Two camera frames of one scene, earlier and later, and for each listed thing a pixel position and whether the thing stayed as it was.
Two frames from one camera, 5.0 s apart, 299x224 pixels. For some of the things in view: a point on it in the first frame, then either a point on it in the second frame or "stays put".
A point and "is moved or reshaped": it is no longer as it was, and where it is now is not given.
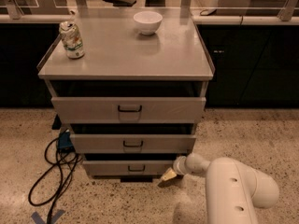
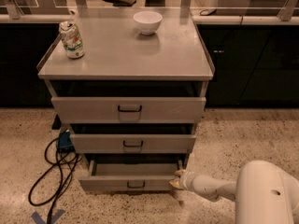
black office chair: x=119 y=1 stays put
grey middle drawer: x=133 y=143 stays put
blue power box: x=64 y=142 stays put
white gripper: x=178 y=166 to x=191 y=181
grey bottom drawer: x=126 y=167 is moved or reshaped
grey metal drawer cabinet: x=134 y=100 stays put
